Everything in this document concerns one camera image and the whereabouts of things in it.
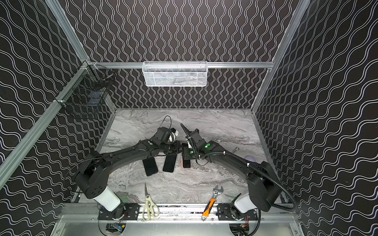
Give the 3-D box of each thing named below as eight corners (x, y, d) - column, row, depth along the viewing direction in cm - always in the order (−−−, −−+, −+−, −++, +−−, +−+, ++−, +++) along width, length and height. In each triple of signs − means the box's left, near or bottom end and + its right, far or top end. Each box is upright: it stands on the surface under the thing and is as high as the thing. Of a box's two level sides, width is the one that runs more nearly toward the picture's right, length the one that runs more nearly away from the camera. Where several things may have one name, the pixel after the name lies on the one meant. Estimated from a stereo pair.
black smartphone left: (147, 177, 88) (146, 175, 86) (142, 161, 94) (141, 159, 93) (159, 172, 90) (158, 170, 88) (154, 156, 96) (153, 155, 95)
